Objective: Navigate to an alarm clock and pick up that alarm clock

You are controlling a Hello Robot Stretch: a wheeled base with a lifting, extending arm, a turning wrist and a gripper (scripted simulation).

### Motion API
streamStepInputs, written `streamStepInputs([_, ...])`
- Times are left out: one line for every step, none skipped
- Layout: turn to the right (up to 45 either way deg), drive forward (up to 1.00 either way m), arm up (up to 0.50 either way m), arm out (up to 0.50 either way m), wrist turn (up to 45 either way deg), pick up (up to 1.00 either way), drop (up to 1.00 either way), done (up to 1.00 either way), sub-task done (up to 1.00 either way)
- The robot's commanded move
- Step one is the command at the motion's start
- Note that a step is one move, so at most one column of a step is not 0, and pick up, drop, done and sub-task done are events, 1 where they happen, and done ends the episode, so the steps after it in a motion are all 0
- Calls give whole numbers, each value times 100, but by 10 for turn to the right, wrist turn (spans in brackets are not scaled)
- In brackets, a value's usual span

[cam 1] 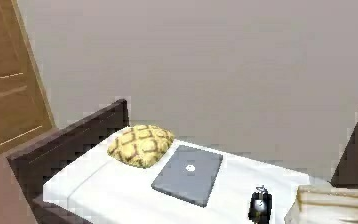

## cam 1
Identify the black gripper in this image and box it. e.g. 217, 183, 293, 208
248, 185, 274, 224

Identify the yellow patterned pillow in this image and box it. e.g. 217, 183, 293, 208
106, 124, 176, 169

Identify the brown wooden room door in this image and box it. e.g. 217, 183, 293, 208
0, 0, 57, 162

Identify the beige folded blanket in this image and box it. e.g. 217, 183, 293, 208
284, 184, 358, 224

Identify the grey laptop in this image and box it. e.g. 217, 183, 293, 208
150, 144, 224, 208

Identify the dark wood bed white sheet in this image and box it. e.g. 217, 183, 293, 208
6, 93, 358, 224

